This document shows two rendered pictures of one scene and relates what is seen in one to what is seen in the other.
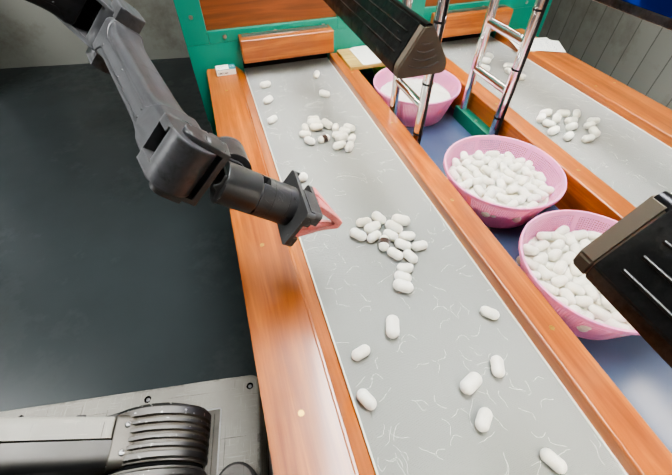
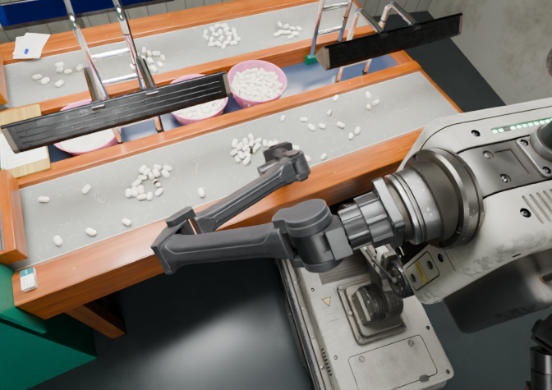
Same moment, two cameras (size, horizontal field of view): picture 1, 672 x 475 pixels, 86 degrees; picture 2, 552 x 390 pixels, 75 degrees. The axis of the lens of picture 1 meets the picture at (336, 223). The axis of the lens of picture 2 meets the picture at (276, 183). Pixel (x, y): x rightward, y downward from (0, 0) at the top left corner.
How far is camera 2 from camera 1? 1.10 m
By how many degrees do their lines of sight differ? 59
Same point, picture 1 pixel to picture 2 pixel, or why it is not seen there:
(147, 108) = (282, 172)
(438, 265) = (259, 132)
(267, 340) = (311, 186)
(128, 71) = (252, 191)
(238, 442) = not seen: hidden behind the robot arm
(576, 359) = (299, 98)
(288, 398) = (331, 176)
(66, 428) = not seen: hidden behind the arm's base
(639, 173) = (191, 49)
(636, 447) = (322, 93)
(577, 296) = (269, 91)
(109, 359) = not seen: outside the picture
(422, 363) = (305, 140)
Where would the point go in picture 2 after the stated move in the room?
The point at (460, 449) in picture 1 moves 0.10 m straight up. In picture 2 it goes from (331, 134) to (336, 117)
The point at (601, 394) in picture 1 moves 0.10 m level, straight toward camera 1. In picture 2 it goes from (309, 95) to (322, 110)
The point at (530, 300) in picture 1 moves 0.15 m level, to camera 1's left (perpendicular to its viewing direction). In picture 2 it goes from (278, 103) to (282, 130)
